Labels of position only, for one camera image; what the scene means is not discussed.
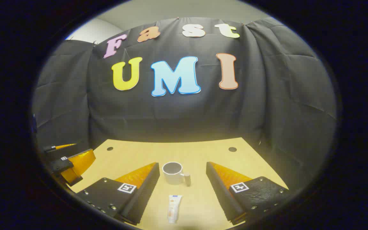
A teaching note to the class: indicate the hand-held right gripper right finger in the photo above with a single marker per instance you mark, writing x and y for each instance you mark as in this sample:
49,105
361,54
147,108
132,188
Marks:
220,195

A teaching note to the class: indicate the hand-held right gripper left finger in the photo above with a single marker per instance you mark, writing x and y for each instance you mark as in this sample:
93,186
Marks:
144,195

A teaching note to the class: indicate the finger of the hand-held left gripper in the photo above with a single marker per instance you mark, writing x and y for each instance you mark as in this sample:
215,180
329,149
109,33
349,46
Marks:
61,164
51,148

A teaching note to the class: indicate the white toothpaste tube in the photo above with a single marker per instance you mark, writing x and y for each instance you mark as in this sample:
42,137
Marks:
173,207

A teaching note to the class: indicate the wooden desktop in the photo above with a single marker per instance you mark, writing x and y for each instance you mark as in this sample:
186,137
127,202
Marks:
196,153

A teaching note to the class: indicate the black backdrop cloth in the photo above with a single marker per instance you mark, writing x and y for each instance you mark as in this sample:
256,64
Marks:
177,115

